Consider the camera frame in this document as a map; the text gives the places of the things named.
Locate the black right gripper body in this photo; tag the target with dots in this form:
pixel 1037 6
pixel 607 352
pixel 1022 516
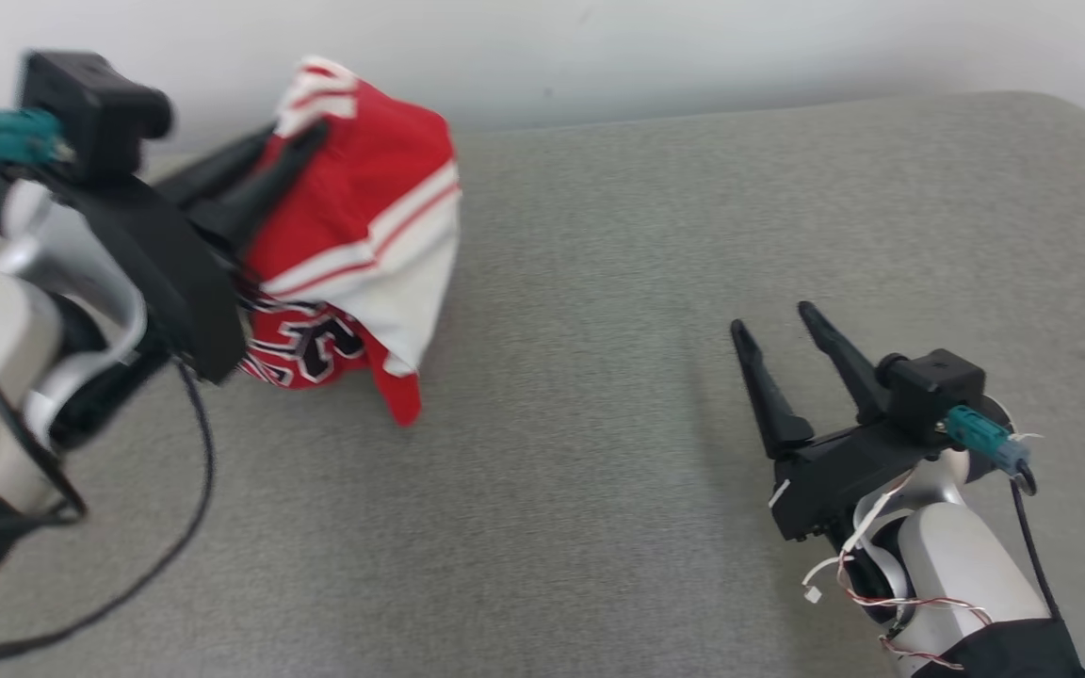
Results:
pixel 834 480

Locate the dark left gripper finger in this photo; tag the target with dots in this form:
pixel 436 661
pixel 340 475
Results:
pixel 255 202
pixel 218 169

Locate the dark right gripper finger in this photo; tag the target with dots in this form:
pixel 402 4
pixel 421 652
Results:
pixel 849 367
pixel 773 405

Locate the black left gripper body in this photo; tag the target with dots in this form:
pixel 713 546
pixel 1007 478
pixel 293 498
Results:
pixel 175 273

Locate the red white-sleeved number t-shirt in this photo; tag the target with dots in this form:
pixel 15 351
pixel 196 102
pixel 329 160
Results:
pixel 364 169

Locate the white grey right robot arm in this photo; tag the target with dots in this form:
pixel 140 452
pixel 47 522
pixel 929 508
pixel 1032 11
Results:
pixel 966 574

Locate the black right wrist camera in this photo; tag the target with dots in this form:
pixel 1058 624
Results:
pixel 933 386

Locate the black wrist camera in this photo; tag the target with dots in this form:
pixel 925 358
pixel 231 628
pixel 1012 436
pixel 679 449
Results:
pixel 933 386
pixel 90 108

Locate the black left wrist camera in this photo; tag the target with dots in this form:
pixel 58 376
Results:
pixel 90 108

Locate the teal right camera connector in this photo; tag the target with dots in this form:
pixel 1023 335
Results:
pixel 980 438

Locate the teal camera connector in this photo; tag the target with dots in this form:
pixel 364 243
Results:
pixel 980 438
pixel 15 137

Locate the teal left camera connector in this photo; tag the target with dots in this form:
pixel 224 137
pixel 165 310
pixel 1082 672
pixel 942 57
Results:
pixel 15 137

